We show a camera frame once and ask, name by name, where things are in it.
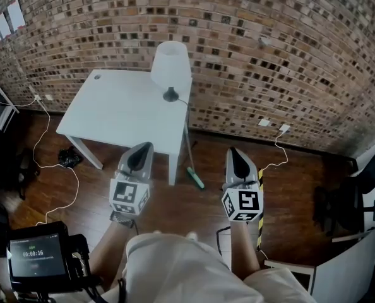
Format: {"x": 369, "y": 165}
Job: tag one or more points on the yellow black hazard tape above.
{"x": 260, "y": 200}

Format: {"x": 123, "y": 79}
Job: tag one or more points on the white square table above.
{"x": 121, "y": 112}

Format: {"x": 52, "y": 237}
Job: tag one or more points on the black office chair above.
{"x": 351, "y": 194}
{"x": 7, "y": 163}

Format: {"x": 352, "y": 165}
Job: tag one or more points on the person's left forearm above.
{"x": 111, "y": 251}

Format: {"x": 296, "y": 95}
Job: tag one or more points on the person's left shoe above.
{"x": 156, "y": 232}

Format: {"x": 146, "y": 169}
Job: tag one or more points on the person's right shoe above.
{"x": 192, "y": 235}

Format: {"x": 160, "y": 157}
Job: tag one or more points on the white wall plate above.
{"x": 264, "y": 122}
{"x": 49, "y": 97}

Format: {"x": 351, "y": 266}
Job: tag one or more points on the person's beige shirt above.
{"x": 181, "y": 273}

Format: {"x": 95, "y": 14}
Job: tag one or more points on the black plastic bag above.
{"x": 70, "y": 158}

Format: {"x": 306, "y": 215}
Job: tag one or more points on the teal broom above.
{"x": 196, "y": 178}

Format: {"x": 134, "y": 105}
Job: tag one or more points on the person's right forearm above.
{"x": 242, "y": 251}

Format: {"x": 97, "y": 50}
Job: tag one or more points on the black screen device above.
{"x": 37, "y": 254}

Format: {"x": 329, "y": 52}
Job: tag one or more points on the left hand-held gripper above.
{"x": 127, "y": 196}

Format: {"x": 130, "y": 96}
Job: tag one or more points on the white table lamp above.
{"x": 171, "y": 65}

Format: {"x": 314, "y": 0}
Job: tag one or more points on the person's shoe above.
{"x": 192, "y": 235}
{"x": 156, "y": 232}

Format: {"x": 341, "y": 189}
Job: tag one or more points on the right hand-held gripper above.
{"x": 242, "y": 202}

